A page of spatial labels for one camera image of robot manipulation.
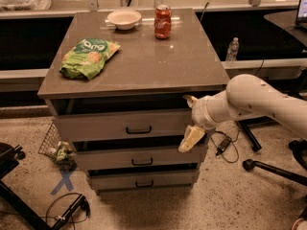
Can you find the white bowl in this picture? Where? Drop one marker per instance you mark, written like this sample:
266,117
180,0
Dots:
124,19

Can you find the grey drawer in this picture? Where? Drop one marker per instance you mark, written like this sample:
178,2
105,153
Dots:
137,152
144,177
121,117

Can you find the grey drawer cabinet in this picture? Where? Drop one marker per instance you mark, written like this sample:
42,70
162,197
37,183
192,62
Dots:
184,63

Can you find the clear water bottle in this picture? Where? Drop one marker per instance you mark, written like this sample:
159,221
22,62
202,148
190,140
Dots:
232,50

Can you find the laptop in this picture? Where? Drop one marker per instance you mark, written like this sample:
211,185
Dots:
301,15

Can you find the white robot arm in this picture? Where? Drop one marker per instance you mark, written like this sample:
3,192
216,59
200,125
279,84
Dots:
245,96

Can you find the black stand leg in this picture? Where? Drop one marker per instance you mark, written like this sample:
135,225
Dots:
254,143

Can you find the wire mesh basket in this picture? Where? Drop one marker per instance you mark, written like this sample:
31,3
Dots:
50,143

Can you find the green crumpled bag on floor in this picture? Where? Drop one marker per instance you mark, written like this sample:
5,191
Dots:
63,154

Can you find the black power adapter with cable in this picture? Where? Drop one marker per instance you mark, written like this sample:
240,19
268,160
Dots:
224,145

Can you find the orange soda can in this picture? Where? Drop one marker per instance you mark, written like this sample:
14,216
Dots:
162,21

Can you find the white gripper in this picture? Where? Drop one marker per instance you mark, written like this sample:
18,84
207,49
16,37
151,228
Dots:
200,113

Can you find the green chip bag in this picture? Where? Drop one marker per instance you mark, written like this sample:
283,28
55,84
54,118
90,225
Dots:
87,59

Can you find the grey top drawer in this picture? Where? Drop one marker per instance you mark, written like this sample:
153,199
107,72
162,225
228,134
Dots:
121,117

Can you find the black frame left bottom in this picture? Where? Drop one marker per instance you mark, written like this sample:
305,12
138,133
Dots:
25,195

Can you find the grey middle drawer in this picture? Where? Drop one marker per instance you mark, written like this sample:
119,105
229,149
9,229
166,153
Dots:
137,152

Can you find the grey bottom drawer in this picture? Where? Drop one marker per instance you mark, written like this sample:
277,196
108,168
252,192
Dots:
144,177

